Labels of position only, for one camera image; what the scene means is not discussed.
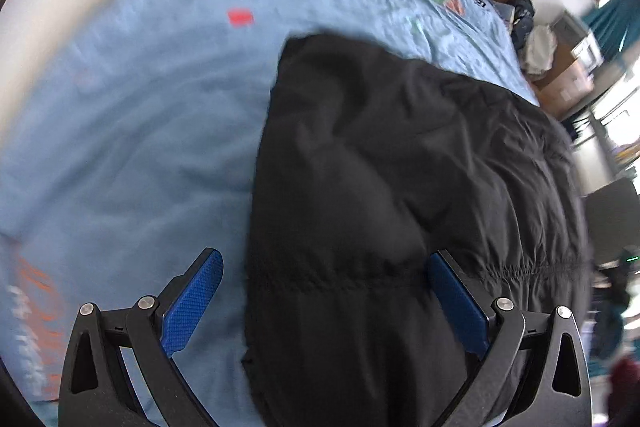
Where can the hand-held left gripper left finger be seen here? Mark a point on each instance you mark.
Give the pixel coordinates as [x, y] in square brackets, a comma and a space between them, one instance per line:
[192, 302]

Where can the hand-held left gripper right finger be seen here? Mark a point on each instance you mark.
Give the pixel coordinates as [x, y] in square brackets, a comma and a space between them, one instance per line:
[457, 302]

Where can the black padded jacket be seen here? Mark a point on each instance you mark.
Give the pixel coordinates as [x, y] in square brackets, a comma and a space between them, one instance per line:
[410, 207]

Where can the black office chair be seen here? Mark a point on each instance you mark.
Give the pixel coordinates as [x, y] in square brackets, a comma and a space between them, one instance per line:
[612, 217]

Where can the light blue printed bed sheet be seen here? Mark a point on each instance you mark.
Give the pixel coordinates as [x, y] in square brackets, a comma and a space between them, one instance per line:
[130, 132]

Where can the wooden nightstand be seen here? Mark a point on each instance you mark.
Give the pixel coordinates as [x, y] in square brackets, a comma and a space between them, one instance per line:
[565, 84]

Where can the grey box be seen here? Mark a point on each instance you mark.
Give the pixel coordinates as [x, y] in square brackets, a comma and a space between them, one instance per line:
[580, 42]

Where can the white crumpled cloth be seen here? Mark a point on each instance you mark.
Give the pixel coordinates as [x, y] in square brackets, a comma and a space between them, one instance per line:
[539, 52]

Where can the teal curtain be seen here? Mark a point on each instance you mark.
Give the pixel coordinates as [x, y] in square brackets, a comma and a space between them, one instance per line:
[612, 22]

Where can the dark blue bag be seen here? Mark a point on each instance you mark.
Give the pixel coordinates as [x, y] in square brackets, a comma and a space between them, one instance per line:
[522, 19]

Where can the window with dark frame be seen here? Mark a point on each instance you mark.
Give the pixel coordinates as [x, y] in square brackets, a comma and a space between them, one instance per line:
[620, 117]

